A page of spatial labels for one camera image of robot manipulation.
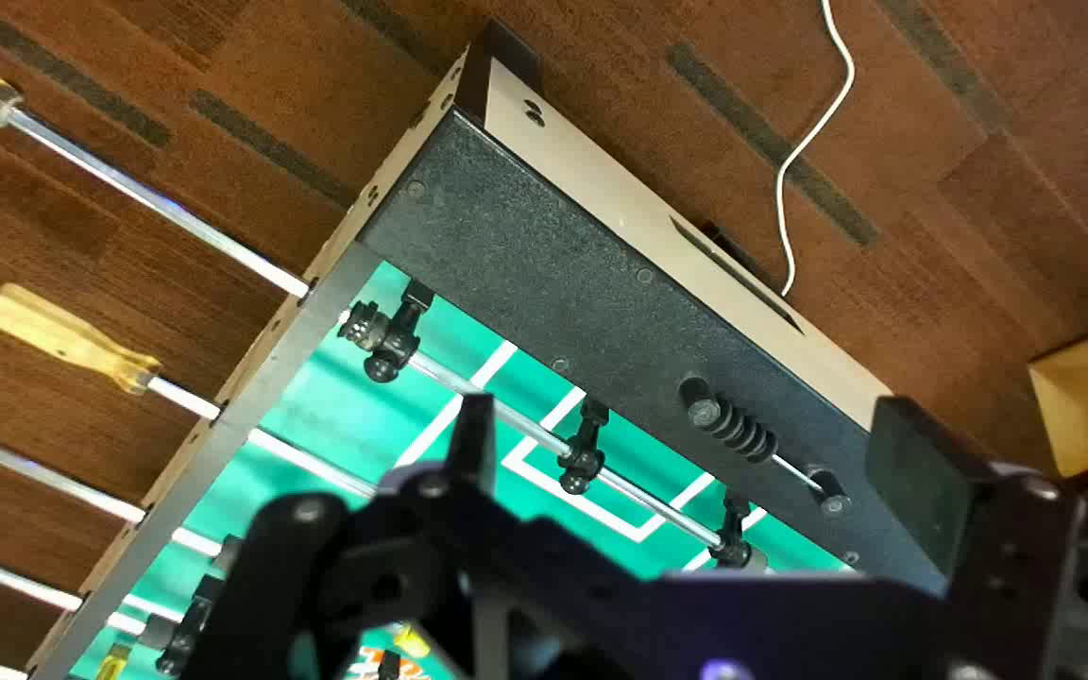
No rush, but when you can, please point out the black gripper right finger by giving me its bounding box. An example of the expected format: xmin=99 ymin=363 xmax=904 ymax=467
xmin=866 ymin=391 xmax=1088 ymax=680

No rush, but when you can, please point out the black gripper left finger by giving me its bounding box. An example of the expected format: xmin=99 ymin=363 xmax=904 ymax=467
xmin=179 ymin=387 xmax=502 ymax=680

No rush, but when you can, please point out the three black player foosball rod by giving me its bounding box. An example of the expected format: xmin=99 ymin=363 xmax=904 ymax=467
xmin=0 ymin=42 xmax=763 ymax=570

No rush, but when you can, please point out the three yellow player foosball rod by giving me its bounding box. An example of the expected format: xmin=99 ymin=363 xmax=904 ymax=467
xmin=0 ymin=419 xmax=433 ymax=673

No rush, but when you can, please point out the five black player foosball rod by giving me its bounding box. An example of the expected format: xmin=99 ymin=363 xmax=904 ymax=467
xmin=0 ymin=544 xmax=225 ymax=677

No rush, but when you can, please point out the black bead score counter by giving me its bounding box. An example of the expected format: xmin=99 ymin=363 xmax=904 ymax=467
xmin=674 ymin=372 xmax=851 ymax=512

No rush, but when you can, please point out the foosball table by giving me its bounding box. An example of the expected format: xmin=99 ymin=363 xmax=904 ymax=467
xmin=28 ymin=23 xmax=953 ymax=680

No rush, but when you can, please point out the white cable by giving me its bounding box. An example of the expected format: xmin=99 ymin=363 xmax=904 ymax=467
xmin=769 ymin=0 xmax=858 ymax=302

